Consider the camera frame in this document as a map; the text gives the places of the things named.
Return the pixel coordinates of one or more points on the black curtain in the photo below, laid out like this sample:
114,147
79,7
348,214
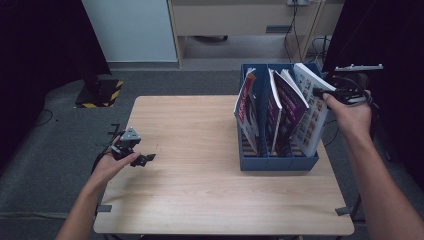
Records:
403,30
40,50

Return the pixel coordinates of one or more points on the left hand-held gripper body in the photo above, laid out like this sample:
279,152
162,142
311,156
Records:
125,146

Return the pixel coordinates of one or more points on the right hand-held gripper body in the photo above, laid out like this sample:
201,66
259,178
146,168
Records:
348,88

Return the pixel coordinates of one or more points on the person's left hand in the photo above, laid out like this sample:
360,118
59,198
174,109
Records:
110,168

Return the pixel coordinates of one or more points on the black striped stand base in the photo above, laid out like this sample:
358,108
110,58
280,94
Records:
100,95

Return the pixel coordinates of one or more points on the blue file rack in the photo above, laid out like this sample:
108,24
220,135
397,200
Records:
266,165

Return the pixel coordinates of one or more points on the grey tape piece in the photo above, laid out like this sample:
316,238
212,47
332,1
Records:
105,208
343,211

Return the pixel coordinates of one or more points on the white power strip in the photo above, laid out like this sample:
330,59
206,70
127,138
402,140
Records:
298,2

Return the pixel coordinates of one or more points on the black and red magazine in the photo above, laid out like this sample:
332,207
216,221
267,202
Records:
246,106

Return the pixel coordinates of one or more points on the white cabinet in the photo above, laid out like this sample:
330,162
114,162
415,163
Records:
133,30

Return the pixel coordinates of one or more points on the white magazine with colourful grid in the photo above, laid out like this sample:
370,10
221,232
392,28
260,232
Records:
310,126

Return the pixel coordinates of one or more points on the person's right hand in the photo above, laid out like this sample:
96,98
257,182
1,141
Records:
353,118

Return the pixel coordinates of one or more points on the purple magazine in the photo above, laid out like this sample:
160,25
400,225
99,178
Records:
275,116
290,110

